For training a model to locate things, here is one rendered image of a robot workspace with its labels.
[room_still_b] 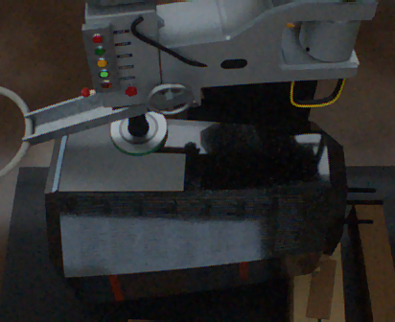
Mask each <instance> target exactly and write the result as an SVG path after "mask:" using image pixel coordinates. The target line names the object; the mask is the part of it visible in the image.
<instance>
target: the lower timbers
mask: <svg viewBox="0 0 395 322"><path fill-rule="evenodd" d="M350 215H351V219H373V224H367V223H360V224H352V225H353V231H354V234H355V237H354V238H355V241H356V248H357V253H358V260H359V266H360V277H361V283H362V290H363V296H364V302H365V304H364V305H365V307H366V309H365V311H366V317H367V322H395V271H394V264H393V262H392V261H393V259H392V257H391V255H392V254H391V251H390V250H391V248H390V243H389V240H388V236H387V230H386V225H385V219H384V216H383V206H382V205H371V204H370V205H353V207H352V208H351V210H350ZM287 300H288V303H287V322H290V278H288V287H287Z"/></svg>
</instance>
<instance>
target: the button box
mask: <svg viewBox="0 0 395 322"><path fill-rule="evenodd" d="M111 32H112V31H111V27H110V23H105V24H99V25H90V26H89V25H86V24H83V25H82V35H83V40H84V43H85V44H84V46H85V49H86V54H87V57H88V62H89V68H90V71H91V77H92V80H93V81H92V82H93V85H94V91H95V93H96V94H100V93H107V92H115V91H120V90H121V88H120V79H119V76H118V67H117V64H116V57H115V53H114V50H115V49H114V45H113V37H112V34H111ZM93 35H102V36H103V37H104V41H102V42H101V43H93V41H92V40H91V37H92V36H93ZM97 47H104V48H105V54H104V55H99V56H97V55H95V54H94V50H95V48H97ZM100 58H104V59H107V62H108V65H107V66H104V67H101V66H99V67H98V65H97V64H96V61H97V60H98V59H100ZM102 70H106V71H109V73H110V76H109V77H108V78H100V77H99V73H100V71H102ZM103 81H110V82H111V83H112V86H111V87H109V88H107V89H104V88H102V87H101V82H103Z"/></svg>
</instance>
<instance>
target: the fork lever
mask: <svg viewBox="0 0 395 322"><path fill-rule="evenodd" d="M185 103H186V95H183V96H182V97H180V98H179V99H177V104H176V105H180V104H185ZM153 105H154V106H156V107H158V108H160V109H163V108H167V106H165V105H163V100H162V102H161V103H153ZM196 106H198V101H195V100H194V101H193V103H192V105H191V107H196ZM149 112H152V111H151V110H149V108H148V107H147V104H146V103H140V104H134V105H131V106H128V107H125V108H122V109H116V110H113V111H112V107H103V105H102V99H101V96H100V94H91V95H90V96H88V98H85V97H77V98H74V99H71V100H69V101H66V102H63V103H56V104H54V105H51V106H49V107H44V108H41V109H39V110H36V111H34V112H30V113H26V114H24V117H25V118H26V119H32V120H33V124H34V133H33V135H30V136H27V137H22V141H23V142H28V143H30V146H34V145H37V144H39V143H42V142H48V141H51V140H53V139H56V138H60V137H63V136H66V135H69V134H73V133H78V132H80V131H83V130H86V129H91V128H94V127H99V126H102V125H108V124H111V123H114V122H117V121H120V120H125V119H128V118H131V117H134V116H137V115H143V114H146V113H149Z"/></svg>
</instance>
